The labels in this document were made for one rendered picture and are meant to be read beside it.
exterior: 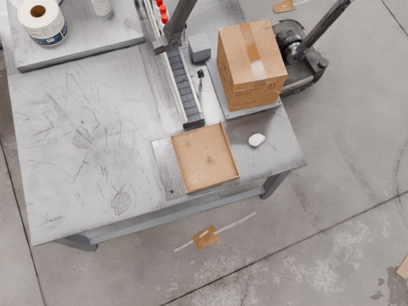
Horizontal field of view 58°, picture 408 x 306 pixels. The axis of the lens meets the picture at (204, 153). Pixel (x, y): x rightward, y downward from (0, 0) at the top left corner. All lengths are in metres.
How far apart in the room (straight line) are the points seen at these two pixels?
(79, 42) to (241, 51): 0.88
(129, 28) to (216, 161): 0.86
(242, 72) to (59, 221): 1.05
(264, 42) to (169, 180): 0.76
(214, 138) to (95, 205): 0.64
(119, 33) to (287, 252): 1.70
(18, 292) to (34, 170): 1.06
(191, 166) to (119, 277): 1.08
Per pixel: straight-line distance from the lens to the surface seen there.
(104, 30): 2.12
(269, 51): 1.72
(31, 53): 2.16
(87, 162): 1.84
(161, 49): 1.76
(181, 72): 1.92
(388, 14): 3.65
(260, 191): 2.38
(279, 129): 1.87
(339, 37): 3.34
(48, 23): 2.04
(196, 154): 1.77
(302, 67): 2.79
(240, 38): 1.74
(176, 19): 1.60
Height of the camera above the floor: 2.51
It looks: 70 degrees down
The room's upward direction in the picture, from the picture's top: 2 degrees clockwise
